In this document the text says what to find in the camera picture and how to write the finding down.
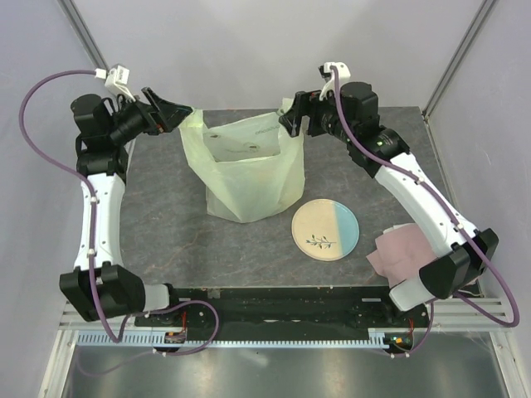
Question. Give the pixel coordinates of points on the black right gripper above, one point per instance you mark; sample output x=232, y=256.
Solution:
x=306, y=103

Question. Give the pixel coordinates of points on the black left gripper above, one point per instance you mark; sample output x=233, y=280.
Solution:
x=170, y=115

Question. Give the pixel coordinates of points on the green avocado print plastic bag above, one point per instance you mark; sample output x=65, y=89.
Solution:
x=251, y=168

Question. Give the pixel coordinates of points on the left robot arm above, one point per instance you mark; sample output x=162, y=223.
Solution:
x=99, y=285

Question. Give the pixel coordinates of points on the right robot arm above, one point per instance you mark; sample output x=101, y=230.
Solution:
x=461, y=249

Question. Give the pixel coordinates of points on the cream ceramic plate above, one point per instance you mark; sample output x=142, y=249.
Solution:
x=325, y=230

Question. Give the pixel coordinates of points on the pink cloth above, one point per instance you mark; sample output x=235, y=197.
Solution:
x=401, y=251

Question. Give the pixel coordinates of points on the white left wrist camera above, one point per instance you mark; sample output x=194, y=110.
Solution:
x=116, y=80

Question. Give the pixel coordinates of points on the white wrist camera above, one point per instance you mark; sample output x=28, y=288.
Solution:
x=334, y=73
x=116, y=80

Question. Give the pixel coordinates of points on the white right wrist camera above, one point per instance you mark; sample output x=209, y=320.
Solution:
x=334, y=73

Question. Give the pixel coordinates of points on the aluminium frame post left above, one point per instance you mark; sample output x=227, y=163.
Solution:
x=83, y=33

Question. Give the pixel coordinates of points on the aluminium frame post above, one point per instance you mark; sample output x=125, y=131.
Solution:
x=83, y=33
x=468, y=39

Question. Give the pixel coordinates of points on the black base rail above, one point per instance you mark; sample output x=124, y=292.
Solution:
x=351, y=307

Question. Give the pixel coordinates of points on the aluminium frame post right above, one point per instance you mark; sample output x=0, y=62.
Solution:
x=468, y=39

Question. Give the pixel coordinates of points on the white slotted cable duct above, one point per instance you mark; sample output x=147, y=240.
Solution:
x=375, y=340

